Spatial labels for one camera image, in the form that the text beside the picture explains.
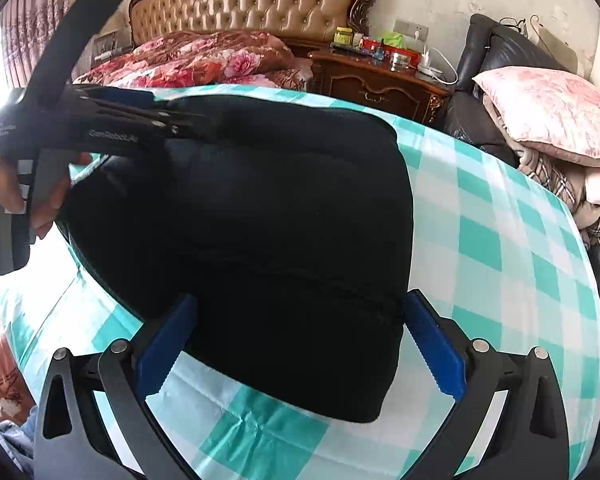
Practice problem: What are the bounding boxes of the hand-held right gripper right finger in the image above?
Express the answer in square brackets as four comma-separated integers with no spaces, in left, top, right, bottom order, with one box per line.
[402,289,571,480]

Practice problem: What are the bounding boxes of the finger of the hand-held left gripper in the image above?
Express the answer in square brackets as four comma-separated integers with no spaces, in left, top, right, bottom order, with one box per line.
[94,104,218,142]
[79,86,171,110]

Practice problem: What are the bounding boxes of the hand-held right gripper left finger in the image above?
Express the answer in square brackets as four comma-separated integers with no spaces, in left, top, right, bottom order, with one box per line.
[32,294,199,480]

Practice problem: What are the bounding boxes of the black pants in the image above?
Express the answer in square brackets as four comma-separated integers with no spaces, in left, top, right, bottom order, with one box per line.
[55,92,415,423]

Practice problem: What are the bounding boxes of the person's left hand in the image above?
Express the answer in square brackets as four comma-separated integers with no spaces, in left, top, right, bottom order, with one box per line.
[0,151,94,242]

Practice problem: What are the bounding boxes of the grey bedside item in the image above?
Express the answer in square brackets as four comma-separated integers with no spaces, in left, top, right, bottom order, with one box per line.
[92,30,134,62]

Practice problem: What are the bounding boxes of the red floral quilt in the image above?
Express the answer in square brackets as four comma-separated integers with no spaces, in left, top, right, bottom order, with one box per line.
[72,30,313,92]

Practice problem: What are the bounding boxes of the teal checked bed sheet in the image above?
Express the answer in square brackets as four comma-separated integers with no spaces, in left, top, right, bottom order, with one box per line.
[0,85,600,480]

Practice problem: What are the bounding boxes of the pink patterned curtain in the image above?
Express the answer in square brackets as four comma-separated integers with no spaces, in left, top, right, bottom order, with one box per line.
[0,0,106,92]

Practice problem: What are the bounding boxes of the red floral bed cover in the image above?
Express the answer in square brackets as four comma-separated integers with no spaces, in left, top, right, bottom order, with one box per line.
[0,265,31,421]

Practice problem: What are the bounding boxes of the person's blue jeans leg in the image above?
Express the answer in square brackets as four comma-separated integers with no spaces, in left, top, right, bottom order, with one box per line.
[0,402,38,462]

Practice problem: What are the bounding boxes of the dark wooden nightstand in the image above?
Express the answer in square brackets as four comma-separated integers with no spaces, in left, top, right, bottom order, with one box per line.
[307,45,453,126]

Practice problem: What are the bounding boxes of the plaid blanket pile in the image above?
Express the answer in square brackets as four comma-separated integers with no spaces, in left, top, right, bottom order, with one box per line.
[482,95,600,249]

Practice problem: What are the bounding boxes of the black leather sofa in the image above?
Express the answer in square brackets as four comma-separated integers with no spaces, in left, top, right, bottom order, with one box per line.
[442,14,600,276]

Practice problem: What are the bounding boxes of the red box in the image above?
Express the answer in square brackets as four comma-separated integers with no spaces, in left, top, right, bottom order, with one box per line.
[365,40,421,61]

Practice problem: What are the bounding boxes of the pink floral pillow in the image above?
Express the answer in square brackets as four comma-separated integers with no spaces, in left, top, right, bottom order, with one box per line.
[472,66,600,169]

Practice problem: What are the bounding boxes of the wall socket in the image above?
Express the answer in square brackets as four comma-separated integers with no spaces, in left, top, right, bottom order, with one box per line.
[394,19,430,40]

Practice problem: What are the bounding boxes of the white charger cable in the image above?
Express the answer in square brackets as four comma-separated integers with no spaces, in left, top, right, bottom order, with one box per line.
[429,47,461,86]

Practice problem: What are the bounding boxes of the wire clothes hanger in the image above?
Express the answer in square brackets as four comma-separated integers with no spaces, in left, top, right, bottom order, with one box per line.
[500,15,582,74]

